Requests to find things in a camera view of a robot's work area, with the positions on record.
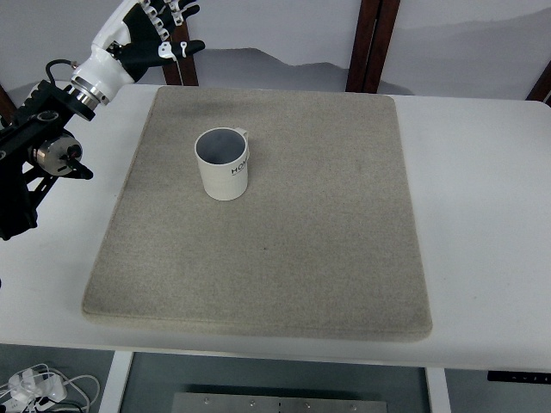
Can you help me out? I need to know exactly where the black table control panel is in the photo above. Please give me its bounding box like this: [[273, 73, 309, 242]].
[[487, 370, 551, 382]]

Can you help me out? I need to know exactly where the white power adapter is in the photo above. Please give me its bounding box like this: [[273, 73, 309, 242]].
[[7, 369, 69, 404]]

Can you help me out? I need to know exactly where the grey felt mat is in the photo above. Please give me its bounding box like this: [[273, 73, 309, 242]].
[[80, 84, 433, 343]]

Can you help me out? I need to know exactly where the grey metal plate with screws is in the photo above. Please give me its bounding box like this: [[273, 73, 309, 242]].
[[171, 391, 388, 413]]

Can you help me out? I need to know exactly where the white cup with handle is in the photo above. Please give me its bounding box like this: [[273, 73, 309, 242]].
[[194, 126, 251, 201]]

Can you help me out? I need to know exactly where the white table leg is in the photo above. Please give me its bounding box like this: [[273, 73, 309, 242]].
[[424, 367, 452, 413], [97, 351, 134, 413]]

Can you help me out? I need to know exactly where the brown wooden screen frame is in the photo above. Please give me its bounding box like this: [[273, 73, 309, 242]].
[[0, 83, 19, 126], [162, 12, 200, 87], [525, 64, 551, 104], [344, 0, 401, 94]]

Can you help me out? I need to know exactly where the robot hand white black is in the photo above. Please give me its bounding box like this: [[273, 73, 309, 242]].
[[71, 0, 207, 103]]

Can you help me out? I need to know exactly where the white cable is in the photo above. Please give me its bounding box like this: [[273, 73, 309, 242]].
[[0, 363, 101, 410]]

